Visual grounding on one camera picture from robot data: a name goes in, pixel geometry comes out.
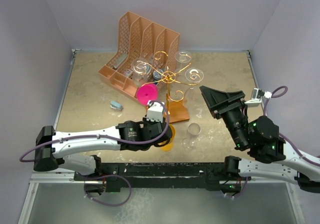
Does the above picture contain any clear tall wine glass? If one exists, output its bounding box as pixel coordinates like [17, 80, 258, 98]
[131, 57, 151, 88]

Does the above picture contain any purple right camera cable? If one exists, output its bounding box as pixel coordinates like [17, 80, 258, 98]
[262, 85, 320, 167]

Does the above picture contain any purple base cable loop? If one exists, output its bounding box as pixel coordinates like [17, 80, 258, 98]
[83, 171, 134, 207]

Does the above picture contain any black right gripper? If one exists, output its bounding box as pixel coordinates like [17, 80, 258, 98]
[197, 86, 247, 149]

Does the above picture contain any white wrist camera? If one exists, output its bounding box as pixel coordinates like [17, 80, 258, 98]
[145, 100, 165, 123]
[244, 88, 272, 108]

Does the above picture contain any blue white patterned tin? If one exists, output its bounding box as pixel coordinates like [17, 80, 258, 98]
[152, 69, 164, 81]

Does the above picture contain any clear round wine glass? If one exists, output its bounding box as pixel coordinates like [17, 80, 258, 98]
[175, 50, 192, 72]

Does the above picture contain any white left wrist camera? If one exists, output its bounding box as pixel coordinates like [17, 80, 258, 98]
[145, 100, 165, 123]

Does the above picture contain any pink plastic goblet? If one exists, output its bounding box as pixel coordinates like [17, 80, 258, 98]
[136, 83, 158, 106]

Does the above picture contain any orange plastic file organizer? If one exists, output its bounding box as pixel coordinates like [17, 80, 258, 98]
[98, 11, 180, 101]

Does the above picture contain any yellow plastic goblet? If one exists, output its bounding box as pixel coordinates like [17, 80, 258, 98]
[159, 123, 177, 152]

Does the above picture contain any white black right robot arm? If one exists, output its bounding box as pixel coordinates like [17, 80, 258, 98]
[199, 85, 320, 194]

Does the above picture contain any light blue stapler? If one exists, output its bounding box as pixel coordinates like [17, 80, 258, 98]
[110, 100, 123, 111]

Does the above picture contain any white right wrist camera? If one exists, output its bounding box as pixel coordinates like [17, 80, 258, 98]
[244, 88, 272, 108]

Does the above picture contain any clear flute wine glass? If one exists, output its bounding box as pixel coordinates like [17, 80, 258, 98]
[185, 67, 204, 90]

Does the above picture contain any gold wire wine glass rack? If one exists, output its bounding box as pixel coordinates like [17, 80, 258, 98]
[151, 60, 195, 124]

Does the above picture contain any silver table frame rail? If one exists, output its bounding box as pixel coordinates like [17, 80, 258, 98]
[17, 48, 306, 224]

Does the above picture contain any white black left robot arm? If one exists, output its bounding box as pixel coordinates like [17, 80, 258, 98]
[33, 119, 173, 180]

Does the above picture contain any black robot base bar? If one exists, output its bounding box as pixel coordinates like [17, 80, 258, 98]
[74, 162, 251, 194]

